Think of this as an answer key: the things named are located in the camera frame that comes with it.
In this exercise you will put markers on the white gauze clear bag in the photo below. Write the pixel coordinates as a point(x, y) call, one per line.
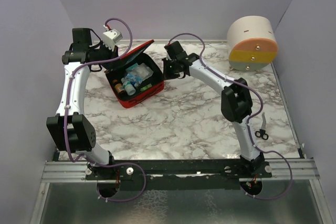
point(144, 71)

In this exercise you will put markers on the brown bottle orange cap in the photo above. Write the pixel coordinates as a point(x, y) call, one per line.
point(117, 84)

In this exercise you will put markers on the blue yellow plaster pack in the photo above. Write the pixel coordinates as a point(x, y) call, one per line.
point(129, 62)

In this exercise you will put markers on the red black medicine case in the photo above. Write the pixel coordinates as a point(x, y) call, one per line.
point(157, 80)

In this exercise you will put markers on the blue packets clear bag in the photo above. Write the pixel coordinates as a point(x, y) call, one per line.
point(131, 76)

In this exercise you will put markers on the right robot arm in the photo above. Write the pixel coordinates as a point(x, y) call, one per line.
point(236, 102)

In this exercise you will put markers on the clear bottle green label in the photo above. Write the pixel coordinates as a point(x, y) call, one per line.
point(129, 88)

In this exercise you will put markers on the small green box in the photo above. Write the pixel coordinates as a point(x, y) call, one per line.
point(146, 87)

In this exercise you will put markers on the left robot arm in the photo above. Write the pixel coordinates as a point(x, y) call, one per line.
point(69, 128)

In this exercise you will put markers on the black handled scissors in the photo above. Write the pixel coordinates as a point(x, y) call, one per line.
point(261, 133)

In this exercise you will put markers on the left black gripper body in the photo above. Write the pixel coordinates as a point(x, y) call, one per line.
point(103, 51)

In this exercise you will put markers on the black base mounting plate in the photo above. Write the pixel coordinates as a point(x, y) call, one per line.
point(178, 174)

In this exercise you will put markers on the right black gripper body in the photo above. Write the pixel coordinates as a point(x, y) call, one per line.
point(169, 70)

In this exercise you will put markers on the aluminium frame rail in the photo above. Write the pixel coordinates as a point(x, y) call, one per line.
point(68, 172)

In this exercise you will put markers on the round pastel drawer cabinet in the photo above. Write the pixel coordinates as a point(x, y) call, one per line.
point(252, 44)

